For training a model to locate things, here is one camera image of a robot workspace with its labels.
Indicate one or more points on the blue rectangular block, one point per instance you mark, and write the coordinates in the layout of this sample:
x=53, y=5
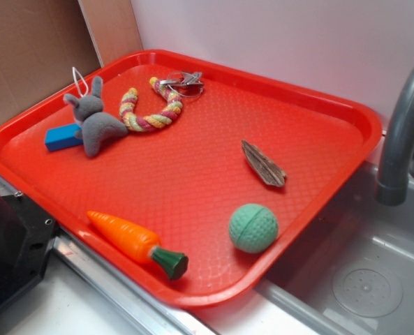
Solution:
x=62, y=137

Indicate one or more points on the brown wood chip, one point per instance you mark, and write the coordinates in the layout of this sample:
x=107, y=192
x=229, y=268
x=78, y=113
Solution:
x=266, y=169

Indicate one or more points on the grey plastic sink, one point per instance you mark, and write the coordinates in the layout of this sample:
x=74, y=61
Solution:
x=351, y=271

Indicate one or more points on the red plastic tray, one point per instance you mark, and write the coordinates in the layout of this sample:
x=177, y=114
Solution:
x=185, y=181

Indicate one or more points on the grey toy faucet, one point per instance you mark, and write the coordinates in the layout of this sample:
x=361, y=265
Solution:
x=397, y=157

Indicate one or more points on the green foam ball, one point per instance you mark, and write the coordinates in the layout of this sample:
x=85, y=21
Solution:
x=253, y=228

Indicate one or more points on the multicolour braided rope toy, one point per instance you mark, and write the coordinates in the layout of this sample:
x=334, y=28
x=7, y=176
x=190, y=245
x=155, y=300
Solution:
x=156, y=121

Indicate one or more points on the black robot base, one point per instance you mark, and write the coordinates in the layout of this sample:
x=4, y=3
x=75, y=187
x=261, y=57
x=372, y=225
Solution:
x=26, y=238

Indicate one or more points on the metal key ring clips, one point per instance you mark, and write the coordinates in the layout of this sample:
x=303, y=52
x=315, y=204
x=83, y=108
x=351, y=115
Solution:
x=186, y=84

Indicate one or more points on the grey plush bunny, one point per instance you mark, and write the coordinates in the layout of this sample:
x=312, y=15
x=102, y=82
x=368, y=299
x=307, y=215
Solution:
x=95, y=124

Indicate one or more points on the orange toy carrot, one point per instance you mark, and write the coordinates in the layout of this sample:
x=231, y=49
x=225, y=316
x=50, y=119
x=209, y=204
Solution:
x=140, y=244

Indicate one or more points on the brown cardboard panel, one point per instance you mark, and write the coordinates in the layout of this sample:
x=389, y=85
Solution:
x=40, y=41

